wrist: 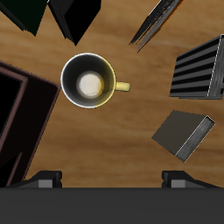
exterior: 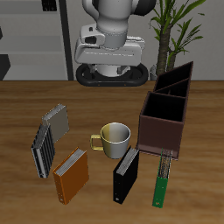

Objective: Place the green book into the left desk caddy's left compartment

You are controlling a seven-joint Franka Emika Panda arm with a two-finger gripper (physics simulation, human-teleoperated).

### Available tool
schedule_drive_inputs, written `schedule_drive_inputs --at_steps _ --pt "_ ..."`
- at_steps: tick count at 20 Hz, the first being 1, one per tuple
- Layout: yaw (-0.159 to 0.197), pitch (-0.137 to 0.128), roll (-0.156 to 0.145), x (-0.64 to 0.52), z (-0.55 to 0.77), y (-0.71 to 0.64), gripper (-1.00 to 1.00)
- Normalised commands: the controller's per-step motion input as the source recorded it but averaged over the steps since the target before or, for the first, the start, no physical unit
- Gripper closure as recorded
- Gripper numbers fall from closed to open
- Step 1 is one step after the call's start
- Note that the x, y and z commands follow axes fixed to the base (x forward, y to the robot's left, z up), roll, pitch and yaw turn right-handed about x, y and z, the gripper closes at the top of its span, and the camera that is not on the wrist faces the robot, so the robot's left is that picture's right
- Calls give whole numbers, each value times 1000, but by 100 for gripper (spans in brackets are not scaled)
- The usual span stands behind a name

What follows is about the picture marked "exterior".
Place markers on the white and yellow mug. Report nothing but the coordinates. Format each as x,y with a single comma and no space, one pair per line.
115,145

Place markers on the green book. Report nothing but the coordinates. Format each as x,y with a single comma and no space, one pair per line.
160,189

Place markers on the orange book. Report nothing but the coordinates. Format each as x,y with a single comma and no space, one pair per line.
74,178

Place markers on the black binders on shelf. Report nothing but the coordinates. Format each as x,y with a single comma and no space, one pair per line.
49,4

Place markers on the dark brown desk caddy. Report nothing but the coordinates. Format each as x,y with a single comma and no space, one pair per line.
160,134

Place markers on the dark angular object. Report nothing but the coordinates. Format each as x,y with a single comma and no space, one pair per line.
3,67

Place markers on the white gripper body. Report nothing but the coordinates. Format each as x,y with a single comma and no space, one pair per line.
108,55

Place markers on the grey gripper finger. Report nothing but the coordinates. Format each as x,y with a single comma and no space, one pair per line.
123,69
91,68

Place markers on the grey shelf unit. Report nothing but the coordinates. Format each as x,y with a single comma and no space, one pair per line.
29,43

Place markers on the black and white striped book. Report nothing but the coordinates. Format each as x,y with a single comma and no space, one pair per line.
43,151

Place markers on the grey book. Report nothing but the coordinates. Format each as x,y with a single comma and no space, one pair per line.
59,124

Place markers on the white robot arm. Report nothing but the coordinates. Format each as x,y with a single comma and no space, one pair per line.
113,17

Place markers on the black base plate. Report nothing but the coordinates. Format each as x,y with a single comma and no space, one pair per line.
84,78

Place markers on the green pot plant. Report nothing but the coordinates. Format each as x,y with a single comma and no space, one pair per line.
163,49

